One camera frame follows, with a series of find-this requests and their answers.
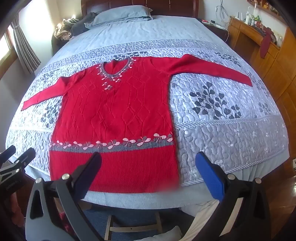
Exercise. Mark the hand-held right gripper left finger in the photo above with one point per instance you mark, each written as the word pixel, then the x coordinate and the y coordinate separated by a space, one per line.
pixel 91 169

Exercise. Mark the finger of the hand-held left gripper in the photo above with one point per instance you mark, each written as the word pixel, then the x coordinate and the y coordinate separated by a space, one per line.
pixel 7 153
pixel 25 157

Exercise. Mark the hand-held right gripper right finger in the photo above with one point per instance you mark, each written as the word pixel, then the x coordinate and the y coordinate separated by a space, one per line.
pixel 209 176

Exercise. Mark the red knitted sweater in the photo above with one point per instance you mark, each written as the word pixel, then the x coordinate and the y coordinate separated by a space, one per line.
pixel 115 115

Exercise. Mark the grey leaf-patterned quilt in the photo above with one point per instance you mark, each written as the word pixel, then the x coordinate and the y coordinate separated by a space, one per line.
pixel 219 139

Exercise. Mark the light blue bed sheet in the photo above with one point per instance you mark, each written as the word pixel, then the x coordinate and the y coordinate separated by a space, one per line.
pixel 138 199

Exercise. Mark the wooden stool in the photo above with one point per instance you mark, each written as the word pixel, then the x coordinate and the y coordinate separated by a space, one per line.
pixel 111 224

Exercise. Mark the wooden framed window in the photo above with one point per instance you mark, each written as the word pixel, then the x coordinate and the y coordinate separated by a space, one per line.
pixel 8 53

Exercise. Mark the grey curtain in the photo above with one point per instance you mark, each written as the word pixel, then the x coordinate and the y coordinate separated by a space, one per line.
pixel 25 51

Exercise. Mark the wooden cabinet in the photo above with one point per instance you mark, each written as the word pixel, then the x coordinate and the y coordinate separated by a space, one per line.
pixel 266 69

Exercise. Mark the beige patterned cloth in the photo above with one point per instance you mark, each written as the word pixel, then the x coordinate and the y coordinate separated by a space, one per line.
pixel 62 30

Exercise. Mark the dark clothing pile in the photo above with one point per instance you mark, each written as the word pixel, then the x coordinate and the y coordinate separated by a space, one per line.
pixel 81 27

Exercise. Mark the dark red hanging cloth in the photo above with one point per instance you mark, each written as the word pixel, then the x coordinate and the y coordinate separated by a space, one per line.
pixel 264 46

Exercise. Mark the dark wooden nightstand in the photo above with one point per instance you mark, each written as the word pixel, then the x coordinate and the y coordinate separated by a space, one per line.
pixel 217 32

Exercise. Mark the light blue pillow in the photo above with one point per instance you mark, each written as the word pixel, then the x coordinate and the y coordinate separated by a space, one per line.
pixel 120 14

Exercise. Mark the white bottle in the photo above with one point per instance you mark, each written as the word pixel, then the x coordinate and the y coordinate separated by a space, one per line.
pixel 248 19

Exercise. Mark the dark wooden headboard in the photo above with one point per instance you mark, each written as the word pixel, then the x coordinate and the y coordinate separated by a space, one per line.
pixel 166 7

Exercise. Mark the wooden wall shelf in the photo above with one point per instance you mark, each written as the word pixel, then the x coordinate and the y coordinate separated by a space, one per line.
pixel 266 7

